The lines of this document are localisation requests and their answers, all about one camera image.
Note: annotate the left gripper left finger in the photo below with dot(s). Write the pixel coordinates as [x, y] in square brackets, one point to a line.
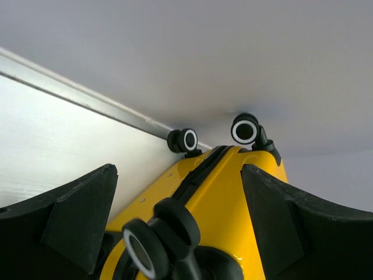
[58, 234]

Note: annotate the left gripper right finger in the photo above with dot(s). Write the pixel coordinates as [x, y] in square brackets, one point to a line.
[302, 236]

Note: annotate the yellow hard-shell suitcase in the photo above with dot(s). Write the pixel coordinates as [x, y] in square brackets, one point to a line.
[193, 222]

